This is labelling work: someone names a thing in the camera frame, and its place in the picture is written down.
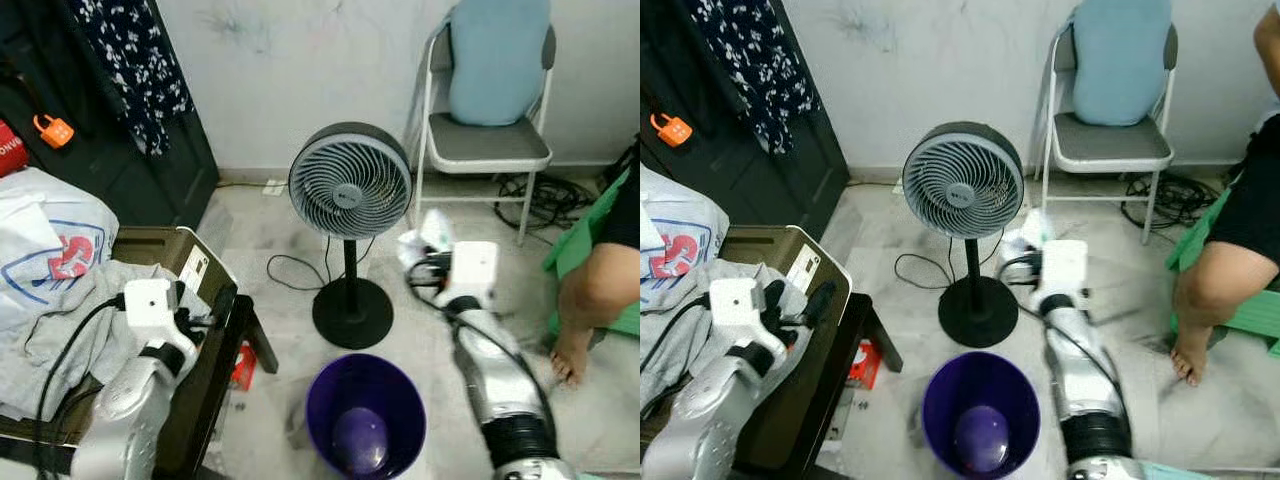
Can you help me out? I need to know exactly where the red packet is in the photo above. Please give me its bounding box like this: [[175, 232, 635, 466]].
[[0, 120, 26, 179]]

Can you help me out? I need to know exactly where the dark blue floral dress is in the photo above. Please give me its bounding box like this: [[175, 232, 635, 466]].
[[690, 0, 816, 156], [68, 0, 196, 156]]

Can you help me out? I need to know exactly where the purple round waste bin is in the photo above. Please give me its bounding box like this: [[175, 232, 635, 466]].
[[305, 353, 428, 479], [921, 350, 1043, 479]]

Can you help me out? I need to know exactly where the white plastic bag with logo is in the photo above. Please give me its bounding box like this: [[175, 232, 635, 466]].
[[0, 167, 119, 331], [640, 165, 731, 311]]

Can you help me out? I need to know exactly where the grey crumpled garment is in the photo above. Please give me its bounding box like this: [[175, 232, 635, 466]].
[[640, 260, 826, 411], [0, 260, 211, 421]]

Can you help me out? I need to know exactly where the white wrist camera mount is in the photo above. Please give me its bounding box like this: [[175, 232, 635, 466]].
[[123, 279, 181, 346], [1040, 240, 1089, 301], [448, 241, 499, 306], [708, 278, 766, 343]]

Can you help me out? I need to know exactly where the seated person in black shorts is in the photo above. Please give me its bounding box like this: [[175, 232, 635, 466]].
[[1172, 0, 1280, 389], [548, 165, 641, 389]]

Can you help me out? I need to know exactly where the thin black fan power cable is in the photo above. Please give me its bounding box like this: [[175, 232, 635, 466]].
[[893, 235, 976, 291], [265, 235, 376, 293]]

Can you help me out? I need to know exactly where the brown box with white inside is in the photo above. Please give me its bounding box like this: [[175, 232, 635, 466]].
[[110, 225, 241, 306], [718, 225, 854, 306]]

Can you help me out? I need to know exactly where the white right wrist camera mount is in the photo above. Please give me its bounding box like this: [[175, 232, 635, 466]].
[[1040, 240, 1089, 301], [448, 241, 499, 306]]

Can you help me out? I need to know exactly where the black left wrist camera cable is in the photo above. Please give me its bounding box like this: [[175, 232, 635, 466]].
[[640, 295, 713, 421], [35, 295, 126, 471]]

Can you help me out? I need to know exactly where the small red box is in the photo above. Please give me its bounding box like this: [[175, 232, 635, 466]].
[[230, 342, 259, 391], [848, 340, 881, 391]]

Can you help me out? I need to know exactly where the black wardrobe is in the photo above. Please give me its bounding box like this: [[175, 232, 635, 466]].
[[0, 0, 221, 229], [640, 0, 851, 241]]

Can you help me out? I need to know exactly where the grey white-framed folding chair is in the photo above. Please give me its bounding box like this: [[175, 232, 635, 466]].
[[1040, 20, 1179, 246], [412, 20, 557, 246]]

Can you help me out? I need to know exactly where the grey round pedestal fan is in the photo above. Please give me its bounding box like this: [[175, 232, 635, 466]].
[[288, 122, 414, 351], [902, 122, 1026, 349]]

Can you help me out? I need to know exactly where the black cable bundle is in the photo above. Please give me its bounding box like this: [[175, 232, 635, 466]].
[[1120, 172, 1216, 231], [495, 170, 601, 233]]

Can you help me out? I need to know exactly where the orange padlock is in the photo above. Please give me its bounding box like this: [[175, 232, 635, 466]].
[[32, 113, 76, 150], [650, 112, 693, 149]]

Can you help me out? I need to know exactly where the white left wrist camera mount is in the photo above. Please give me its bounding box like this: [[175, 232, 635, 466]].
[[708, 278, 766, 343], [123, 279, 181, 346]]

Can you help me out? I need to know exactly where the green plastic stool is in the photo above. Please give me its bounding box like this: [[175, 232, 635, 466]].
[[543, 165, 641, 341], [1165, 185, 1280, 359]]

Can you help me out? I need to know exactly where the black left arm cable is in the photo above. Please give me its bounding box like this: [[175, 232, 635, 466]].
[[45, 385, 101, 441]]

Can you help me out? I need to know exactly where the white paper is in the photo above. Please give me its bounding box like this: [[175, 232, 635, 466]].
[[1000, 208, 1051, 266], [398, 208, 451, 276]]

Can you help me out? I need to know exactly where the light blue cushion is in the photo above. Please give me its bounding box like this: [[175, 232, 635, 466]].
[[447, 0, 553, 128], [1072, 0, 1173, 128]]

